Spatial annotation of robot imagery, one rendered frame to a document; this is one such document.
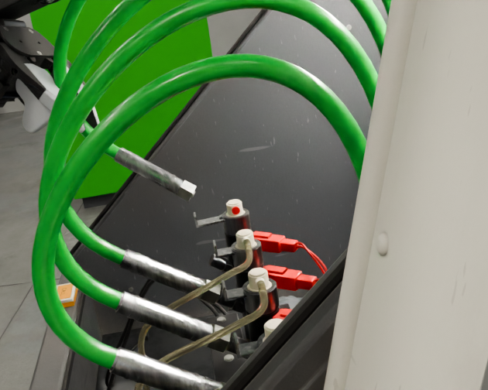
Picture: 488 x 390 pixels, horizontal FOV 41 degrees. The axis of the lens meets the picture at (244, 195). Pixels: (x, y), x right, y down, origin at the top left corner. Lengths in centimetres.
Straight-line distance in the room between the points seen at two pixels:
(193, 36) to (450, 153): 364
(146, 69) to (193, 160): 289
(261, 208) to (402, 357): 78
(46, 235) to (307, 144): 64
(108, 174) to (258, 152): 306
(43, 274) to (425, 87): 27
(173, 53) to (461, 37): 364
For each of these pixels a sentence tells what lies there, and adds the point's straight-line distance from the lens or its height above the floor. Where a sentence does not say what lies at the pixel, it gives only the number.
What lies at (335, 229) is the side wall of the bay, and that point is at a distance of 106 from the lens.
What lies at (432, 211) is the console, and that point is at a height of 129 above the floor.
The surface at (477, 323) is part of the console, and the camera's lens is 20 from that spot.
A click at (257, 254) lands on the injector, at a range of 60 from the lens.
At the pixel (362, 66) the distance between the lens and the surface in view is 49.
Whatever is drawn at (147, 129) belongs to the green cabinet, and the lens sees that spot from 393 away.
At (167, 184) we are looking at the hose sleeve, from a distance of 74.
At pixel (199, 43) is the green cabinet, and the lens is 385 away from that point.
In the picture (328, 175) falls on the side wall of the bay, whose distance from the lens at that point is 103.
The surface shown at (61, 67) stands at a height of 128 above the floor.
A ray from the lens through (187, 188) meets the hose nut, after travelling 74.
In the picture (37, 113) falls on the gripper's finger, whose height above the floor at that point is 124.
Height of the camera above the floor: 138
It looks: 21 degrees down
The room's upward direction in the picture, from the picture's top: 8 degrees counter-clockwise
